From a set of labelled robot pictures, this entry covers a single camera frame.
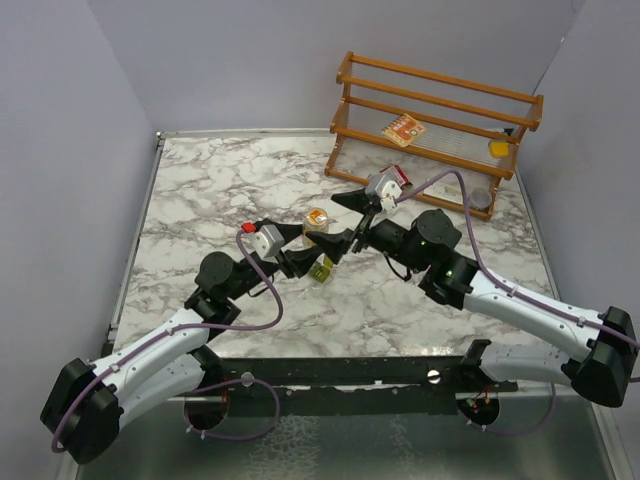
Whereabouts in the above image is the white green medicine box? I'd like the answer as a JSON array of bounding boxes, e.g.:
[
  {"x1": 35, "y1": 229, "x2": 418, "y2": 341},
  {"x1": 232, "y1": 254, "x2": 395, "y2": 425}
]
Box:
[{"x1": 423, "y1": 181, "x2": 463, "y2": 204}]

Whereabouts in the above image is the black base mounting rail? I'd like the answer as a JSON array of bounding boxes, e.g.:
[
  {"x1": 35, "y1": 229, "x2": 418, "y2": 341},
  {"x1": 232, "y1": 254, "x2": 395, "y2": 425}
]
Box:
[{"x1": 192, "y1": 340, "x2": 517, "y2": 417}]

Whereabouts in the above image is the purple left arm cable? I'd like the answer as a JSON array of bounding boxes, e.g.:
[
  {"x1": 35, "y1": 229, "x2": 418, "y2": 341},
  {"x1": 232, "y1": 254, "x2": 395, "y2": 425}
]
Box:
[{"x1": 52, "y1": 229, "x2": 286, "y2": 454}]

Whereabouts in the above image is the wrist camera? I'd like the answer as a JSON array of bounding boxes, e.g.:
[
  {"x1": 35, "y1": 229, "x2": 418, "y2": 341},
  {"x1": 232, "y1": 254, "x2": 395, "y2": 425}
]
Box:
[
  {"x1": 365, "y1": 171, "x2": 402, "y2": 212},
  {"x1": 241, "y1": 222, "x2": 285, "y2": 261}
]

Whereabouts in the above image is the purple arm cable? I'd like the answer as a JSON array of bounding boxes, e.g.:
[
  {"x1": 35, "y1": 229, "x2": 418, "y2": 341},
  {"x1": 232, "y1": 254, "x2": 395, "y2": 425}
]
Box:
[
  {"x1": 52, "y1": 229, "x2": 286, "y2": 454},
  {"x1": 394, "y1": 170, "x2": 640, "y2": 435}
]

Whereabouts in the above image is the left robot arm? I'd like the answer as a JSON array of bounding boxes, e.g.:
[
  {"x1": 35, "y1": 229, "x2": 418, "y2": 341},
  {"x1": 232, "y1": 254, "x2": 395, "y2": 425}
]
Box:
[{"x1": 40, "y1": 219, "x2": 323, "y2": 464}]

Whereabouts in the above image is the green pill organizer box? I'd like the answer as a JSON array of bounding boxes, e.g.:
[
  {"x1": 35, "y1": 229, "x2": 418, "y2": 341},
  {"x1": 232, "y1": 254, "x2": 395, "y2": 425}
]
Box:
[{"x1": 308, "y1": 255, "x2": 334, "y2": 283}]

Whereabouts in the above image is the yellow lid container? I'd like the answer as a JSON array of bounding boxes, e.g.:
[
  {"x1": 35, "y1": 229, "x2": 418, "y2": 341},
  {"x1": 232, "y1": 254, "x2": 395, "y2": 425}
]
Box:
[{"x1": 488, "y1": 140, "x2": 510, "y2": 159}]

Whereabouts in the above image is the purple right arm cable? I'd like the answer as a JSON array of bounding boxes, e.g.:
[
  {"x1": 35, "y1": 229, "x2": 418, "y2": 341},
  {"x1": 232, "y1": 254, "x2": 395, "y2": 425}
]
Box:
[{"x1": 394, "y1": 170, "x2": 640, "y2": 435}]

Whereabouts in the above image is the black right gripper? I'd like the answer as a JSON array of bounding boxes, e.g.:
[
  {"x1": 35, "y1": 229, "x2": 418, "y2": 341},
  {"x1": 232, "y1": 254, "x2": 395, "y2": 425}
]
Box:
[{"x1": 307, "y1": 188, "x2": 427, "y2": 274}]

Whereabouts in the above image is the wooden shelf rack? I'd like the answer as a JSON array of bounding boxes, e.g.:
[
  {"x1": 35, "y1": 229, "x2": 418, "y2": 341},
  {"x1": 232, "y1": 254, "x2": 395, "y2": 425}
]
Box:
[{"x1": 324, "y1": 51, "x2": 544, "y2": 221}]

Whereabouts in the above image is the grey round container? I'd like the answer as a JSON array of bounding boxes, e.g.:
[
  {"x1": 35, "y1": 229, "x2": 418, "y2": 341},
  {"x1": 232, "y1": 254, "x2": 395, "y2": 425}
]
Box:
[{"x1": 469, "y1": 188, "x2": 493, "y2": 211}]

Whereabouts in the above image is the red white medicine packet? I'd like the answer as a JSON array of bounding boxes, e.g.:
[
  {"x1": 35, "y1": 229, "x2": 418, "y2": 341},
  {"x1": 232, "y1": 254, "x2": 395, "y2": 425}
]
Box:
[{"x1": 381, "y1": 165, "x2": 413, "y2": 190}]

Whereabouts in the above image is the clear pill bottle gold lid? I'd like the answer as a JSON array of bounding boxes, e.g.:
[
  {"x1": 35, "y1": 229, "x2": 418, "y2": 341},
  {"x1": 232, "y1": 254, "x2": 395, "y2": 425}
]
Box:
[{"x1": 302, "y1": 207, "x2": 330, "y2": 247}]

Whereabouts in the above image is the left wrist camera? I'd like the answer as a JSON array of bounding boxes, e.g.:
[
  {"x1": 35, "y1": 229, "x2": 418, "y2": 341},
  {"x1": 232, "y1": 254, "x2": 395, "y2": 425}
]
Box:
[{"x1": 241, "y1": 222, "x2": 285, "y2": 261}]

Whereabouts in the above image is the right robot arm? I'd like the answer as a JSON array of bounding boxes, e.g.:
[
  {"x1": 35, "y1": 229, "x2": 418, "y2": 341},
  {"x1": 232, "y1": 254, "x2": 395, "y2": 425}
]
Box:
[{"x1": 307, "y1": 189, "x2": 639, "y2": 408}]

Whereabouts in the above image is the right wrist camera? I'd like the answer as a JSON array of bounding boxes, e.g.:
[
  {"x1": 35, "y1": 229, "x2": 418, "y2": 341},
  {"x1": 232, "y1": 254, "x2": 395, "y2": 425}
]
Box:
[{"x1": 365, "y1": 171, "x2": 402, "y2": 212}]

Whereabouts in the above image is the orange snack packet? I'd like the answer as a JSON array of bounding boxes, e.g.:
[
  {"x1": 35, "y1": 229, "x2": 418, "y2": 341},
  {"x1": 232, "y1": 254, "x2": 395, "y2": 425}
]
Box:
[{"x1": 381, "y1": 114, "x2": 426, "y2": 148}]

